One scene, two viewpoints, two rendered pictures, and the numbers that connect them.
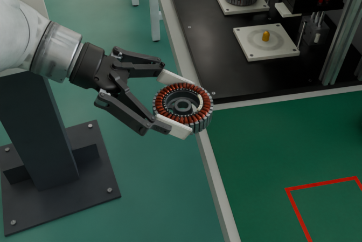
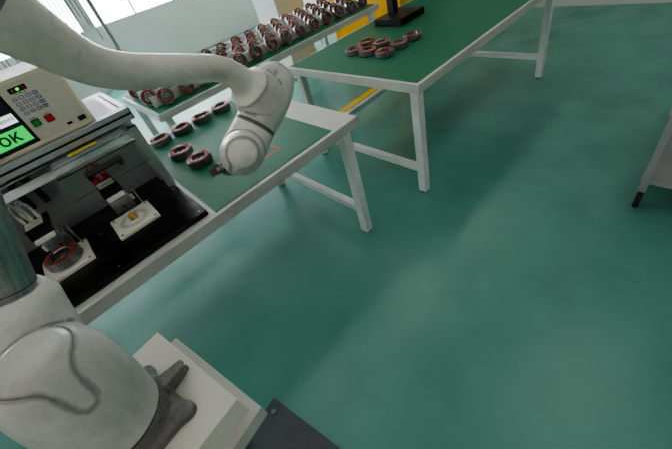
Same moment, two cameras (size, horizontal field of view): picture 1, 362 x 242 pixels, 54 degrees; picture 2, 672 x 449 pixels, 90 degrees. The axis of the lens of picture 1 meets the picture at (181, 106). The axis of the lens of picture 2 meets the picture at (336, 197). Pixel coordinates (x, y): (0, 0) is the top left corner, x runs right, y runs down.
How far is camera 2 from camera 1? 1.21 m
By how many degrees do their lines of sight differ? 77
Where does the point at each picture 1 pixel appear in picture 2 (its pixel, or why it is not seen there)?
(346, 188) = not seen: hidden behind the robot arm
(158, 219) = (279, 352)
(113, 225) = (302, 381)
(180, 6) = (80, 293)
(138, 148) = not seen: hidden behind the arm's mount
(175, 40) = (136, 270)
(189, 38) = (137, 256)
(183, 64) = (169, 247)
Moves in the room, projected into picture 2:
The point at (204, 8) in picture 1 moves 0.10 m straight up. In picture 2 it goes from (83, 276) to (60, 256)
